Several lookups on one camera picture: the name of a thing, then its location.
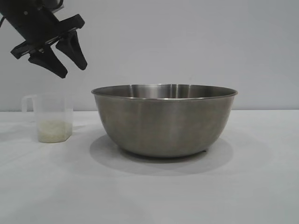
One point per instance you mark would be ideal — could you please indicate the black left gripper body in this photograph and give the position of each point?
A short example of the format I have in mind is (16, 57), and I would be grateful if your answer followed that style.
(28, 21)

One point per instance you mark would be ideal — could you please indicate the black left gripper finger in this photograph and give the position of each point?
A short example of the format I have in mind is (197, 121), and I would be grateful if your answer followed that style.
(51, 64)
(76, 51)

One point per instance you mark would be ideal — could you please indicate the clear plastic measuring cup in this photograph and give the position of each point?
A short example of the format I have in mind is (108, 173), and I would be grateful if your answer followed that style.
(53, 109)

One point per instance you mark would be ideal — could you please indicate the white uncooked rice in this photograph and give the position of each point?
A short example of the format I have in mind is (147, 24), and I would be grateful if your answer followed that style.
(54, 131)

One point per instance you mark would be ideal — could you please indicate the stainless steel mixing bowl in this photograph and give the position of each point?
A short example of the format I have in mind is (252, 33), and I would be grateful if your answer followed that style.
(163, 123)

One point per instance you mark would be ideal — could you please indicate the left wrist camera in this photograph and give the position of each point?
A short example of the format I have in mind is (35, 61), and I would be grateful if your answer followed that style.
(57, 5)

